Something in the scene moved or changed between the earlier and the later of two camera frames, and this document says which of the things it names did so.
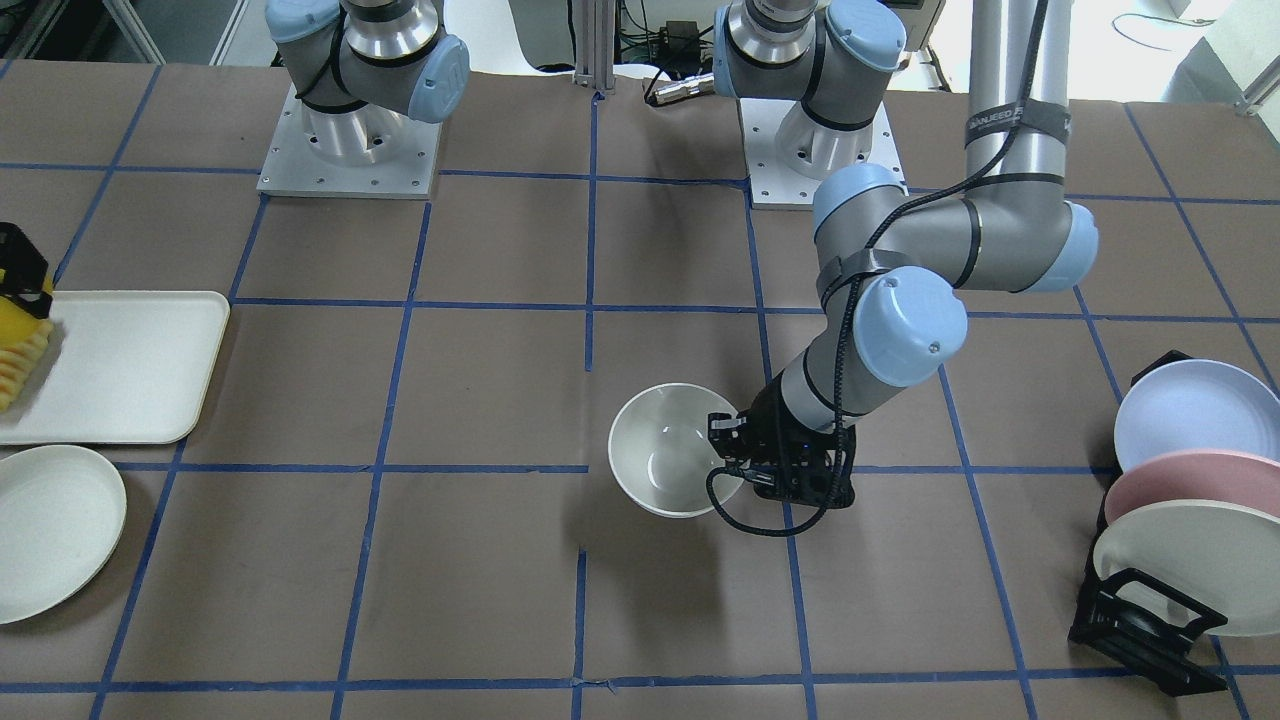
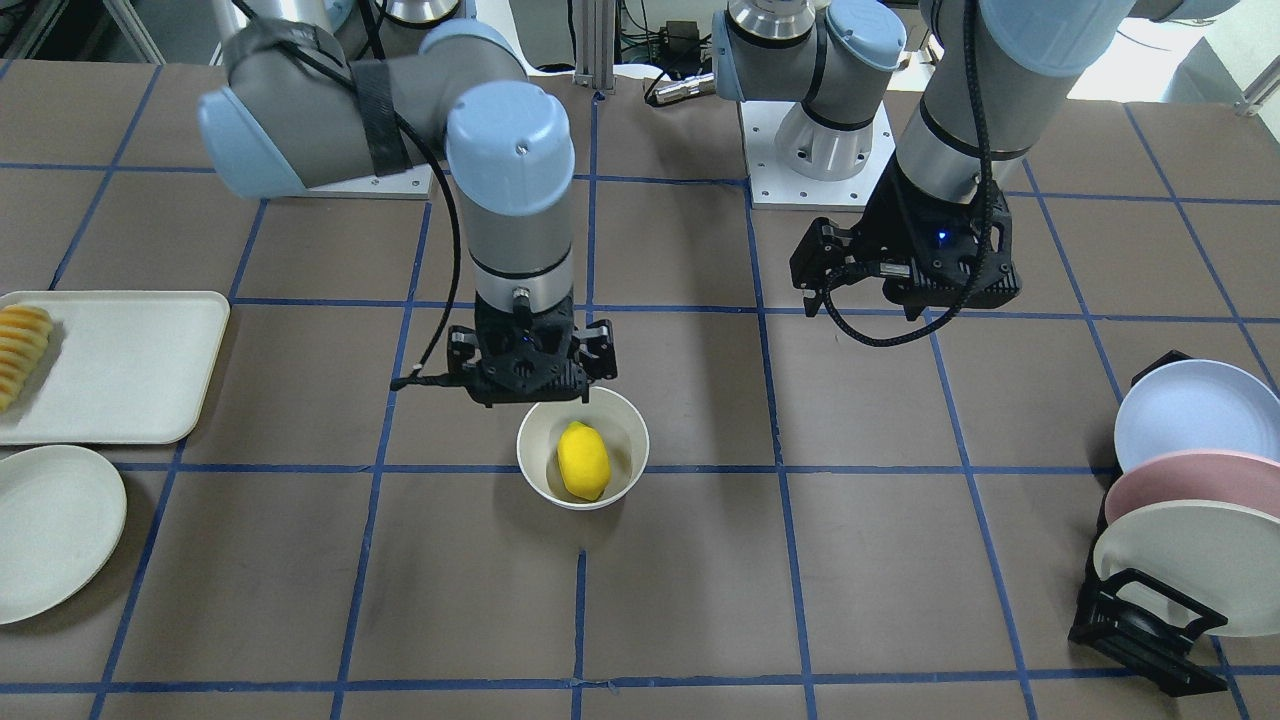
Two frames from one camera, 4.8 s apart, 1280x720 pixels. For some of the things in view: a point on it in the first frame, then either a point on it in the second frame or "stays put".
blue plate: x=1196 y=404 stays put
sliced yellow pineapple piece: x=18 y=359 stays put
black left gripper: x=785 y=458 -> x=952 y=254
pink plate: x=1229 y=477 stays put
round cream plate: x=62 y=512 stays put
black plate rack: x=1137 y=644 stays put
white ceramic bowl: x=660 y=452 -> x=616 y=421
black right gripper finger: x=23 y=272 -> x=595 y=350
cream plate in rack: x=1225 y=556 stays put
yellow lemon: x=16 y=322 -> x=584 y=461
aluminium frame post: x=595 y=44 stays put
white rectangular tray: x=122 y=368 stays put
